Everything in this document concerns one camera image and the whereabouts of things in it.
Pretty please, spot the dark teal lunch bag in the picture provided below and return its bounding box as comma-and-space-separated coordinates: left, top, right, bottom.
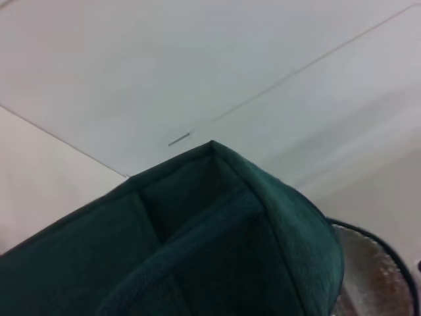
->
0, 140, 416, 316

